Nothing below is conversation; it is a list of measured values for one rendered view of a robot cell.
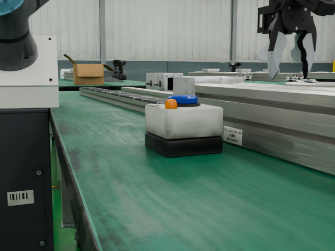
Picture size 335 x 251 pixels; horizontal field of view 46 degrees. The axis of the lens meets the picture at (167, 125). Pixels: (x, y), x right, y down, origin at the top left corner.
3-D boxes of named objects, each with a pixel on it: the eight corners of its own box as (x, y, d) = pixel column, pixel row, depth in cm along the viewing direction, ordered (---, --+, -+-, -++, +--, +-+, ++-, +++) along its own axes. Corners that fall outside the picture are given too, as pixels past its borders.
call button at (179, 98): (162, 109, 53) (162, 94, 53) (189, 108, 55) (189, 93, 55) (175, 112, 50) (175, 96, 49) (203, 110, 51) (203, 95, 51)
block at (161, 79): (149, 94, 173) (149, 72, 172) (173, 93, 178) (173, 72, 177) (158, 95, 164) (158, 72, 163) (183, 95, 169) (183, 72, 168)
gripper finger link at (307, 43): (300, 73, 87) (290, 33, 84) (320, 74, 82) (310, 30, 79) (289, 78, 86) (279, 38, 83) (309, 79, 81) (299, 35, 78)
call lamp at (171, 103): (163, 107, 49) (163, 98, 49) (174, 107, 49) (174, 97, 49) (168, 109, 47) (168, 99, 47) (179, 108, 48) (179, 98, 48)
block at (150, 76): (141, 93, 184) (141, 72, 182) (163, 92, 189) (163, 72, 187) (149, 94, 175) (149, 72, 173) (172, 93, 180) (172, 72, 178)
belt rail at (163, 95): (120, 93, 181) (120, 86, 181) (129, 93, 183) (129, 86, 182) (237, 115, 94) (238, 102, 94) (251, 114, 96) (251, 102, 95)
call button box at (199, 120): (144, 146, 55) (143, 101, 54) (205, 142, 59) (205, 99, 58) (166, 158, 48) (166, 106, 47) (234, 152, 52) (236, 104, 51)
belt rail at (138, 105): (79, 94, 174) (79, 87, 173) (88, 94, 175) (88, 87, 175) (164, 119, 87) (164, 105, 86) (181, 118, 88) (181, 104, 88)
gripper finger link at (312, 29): (315, 50, 82) (305, 8, 80) (320, 49, 81) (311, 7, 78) (297, 57, 81) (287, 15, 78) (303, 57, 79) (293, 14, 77)
